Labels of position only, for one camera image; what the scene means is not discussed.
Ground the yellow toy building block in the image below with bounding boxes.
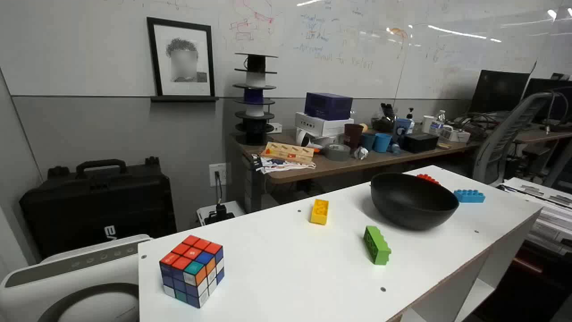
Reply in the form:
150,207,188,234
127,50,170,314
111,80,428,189
308,196,331,227

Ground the grey duct tape roll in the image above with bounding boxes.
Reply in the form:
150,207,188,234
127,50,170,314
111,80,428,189
322,141,354,161

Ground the dark blue box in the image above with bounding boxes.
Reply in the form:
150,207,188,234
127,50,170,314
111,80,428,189
304,91,354,121

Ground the green toy building block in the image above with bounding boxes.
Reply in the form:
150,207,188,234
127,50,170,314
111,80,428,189
363,223,394,266

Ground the black rectangular tray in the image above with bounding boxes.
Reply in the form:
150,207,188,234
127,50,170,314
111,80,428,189
399,130,442,153

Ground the multicoloured Rubik's cube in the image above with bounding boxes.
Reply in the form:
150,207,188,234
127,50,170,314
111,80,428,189
158,232,227,309

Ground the black framed picture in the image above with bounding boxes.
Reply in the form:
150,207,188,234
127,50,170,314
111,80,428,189
145,16,218,100

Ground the black hard carrying case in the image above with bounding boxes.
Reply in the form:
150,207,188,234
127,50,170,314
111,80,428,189
18,155,179,259

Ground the blue toy building block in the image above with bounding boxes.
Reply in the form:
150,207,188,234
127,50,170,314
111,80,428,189
453,187,488,205

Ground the white wall power outlet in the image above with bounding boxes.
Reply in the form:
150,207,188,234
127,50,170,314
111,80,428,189
208,161,229,187

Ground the white tape roll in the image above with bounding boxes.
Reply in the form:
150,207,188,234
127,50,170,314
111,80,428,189
295,128,318,148

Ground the white plastic machine housing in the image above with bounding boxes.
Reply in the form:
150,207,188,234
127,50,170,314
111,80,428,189
0,232,154,322

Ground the black bowl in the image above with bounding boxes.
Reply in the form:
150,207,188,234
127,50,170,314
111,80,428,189
370,171,461,232

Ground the dark brown cup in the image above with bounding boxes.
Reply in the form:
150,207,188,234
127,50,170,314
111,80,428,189
343,121,369,150

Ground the stack of filament spools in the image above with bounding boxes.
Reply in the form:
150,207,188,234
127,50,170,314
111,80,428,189
233,50,279,146

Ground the white wall whiteboard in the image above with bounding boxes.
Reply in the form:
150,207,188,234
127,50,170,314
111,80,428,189
0,0,572,100

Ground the white cardboard box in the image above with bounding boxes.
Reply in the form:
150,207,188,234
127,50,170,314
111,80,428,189
293,110,354,139

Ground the black computer monitor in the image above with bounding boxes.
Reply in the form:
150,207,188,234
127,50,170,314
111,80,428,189
524,76,572,123
469,68,533,116

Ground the blue cup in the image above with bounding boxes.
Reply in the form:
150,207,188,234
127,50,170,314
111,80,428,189
372,130,395,153

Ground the red toy building block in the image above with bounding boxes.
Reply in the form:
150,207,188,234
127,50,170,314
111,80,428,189
415,171,442,186

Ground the brown wooden desk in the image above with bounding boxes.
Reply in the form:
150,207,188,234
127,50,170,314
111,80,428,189
231,132,485,211

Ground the orange patterned flat box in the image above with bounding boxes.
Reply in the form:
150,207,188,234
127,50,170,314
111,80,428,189
259,141,318,166

